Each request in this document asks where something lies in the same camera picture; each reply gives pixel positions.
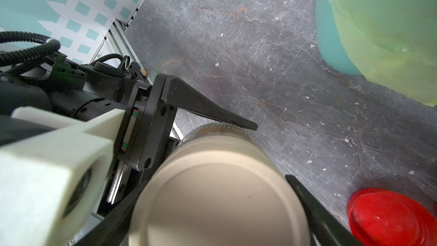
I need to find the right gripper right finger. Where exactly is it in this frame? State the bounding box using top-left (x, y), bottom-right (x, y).
top-left (285, 175), bottom-right (363, 246)

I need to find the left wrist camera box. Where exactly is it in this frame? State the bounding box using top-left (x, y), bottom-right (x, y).
top-left (1, 107), bottom-right (125, 246)

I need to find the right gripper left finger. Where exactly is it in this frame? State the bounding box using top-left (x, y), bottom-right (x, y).
top-left (75, 179), bottom-right (150, 246)

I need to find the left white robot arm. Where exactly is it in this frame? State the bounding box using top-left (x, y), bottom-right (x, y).
top-left (1, 31), bottom-right (258, 207)

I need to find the green bag trash bin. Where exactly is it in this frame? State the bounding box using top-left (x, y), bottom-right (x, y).
top-left (328, 0), bottom-right (437, 107)

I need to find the beige lid jar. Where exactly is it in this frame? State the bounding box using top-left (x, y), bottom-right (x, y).
top-left (128, 123), bottom-right (311, 246)

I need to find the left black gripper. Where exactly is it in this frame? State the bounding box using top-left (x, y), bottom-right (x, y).
top-left (106, 74), bottom-right (258, 205)

